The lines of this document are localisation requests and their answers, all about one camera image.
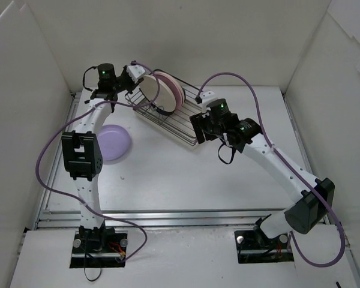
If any cream plate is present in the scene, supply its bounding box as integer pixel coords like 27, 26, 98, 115
139, 75, 176, 115

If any black wire dish rack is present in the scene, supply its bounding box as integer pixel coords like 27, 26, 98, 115
124, 70, 205, 146

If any purple plate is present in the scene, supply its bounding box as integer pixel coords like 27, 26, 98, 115
97, 125, 132, 161

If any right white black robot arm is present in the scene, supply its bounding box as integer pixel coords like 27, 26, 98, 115
190, 99, 335, 247

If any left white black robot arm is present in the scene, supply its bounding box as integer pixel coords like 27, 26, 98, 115
61, 63, 146, 252

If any pink plate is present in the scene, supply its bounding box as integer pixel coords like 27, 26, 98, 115
155, 71, 185, 110

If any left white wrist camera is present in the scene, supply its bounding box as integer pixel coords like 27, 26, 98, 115
126, 64, 149, 83

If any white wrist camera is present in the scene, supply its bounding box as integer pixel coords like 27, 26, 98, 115
195, 91, 218, 113
126, 64, 149, 83

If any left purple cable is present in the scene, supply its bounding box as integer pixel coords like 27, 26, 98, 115
36, 61, 161, 261

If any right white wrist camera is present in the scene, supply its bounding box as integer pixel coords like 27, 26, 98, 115
195, 91, 218, 113

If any aluminium left rail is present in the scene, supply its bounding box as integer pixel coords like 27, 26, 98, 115
30, 92, 82, 230

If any aluminium rail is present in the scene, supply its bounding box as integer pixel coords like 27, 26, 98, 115
283, 93, 349, 268
37, 210, 279, 229
30, 92, 82, 230

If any aluminium front rail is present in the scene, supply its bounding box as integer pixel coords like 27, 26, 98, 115
37, 210, 279, 229

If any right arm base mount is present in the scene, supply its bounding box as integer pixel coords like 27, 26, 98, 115
234, 229, 294, 264

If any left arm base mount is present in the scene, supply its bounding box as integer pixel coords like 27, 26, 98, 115
70, 230, 128, 269

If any aluminium right rail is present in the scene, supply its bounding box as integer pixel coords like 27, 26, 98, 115
283, 93, 349, 268

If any black cable on floor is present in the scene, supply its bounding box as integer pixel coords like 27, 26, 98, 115
83, 248, 102, 283

